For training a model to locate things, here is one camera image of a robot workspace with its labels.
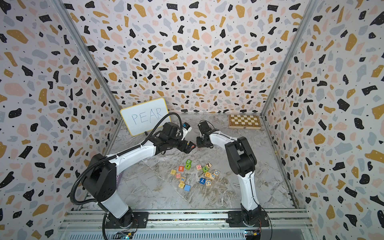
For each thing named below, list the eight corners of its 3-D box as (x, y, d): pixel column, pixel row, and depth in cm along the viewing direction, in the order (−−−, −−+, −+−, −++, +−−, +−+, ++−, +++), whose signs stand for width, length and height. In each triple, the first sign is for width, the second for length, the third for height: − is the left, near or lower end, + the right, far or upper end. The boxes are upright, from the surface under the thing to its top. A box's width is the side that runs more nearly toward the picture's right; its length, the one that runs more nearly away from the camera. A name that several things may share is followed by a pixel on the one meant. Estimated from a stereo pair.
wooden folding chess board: (229, 129, 114) (229, 126, 112) (227, 116, 123) (227, 114, 121) (261, 129, 115) (262, 127, 113) (257, 116, 123) (258, 114, 121)
